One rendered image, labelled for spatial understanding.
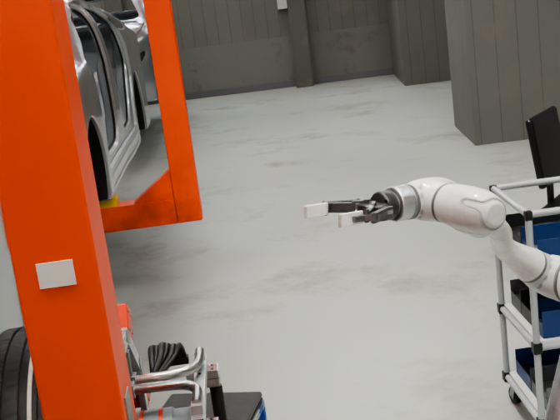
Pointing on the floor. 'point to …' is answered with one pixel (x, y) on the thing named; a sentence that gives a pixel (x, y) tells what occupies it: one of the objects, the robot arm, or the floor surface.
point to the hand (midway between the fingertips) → (325, 216)
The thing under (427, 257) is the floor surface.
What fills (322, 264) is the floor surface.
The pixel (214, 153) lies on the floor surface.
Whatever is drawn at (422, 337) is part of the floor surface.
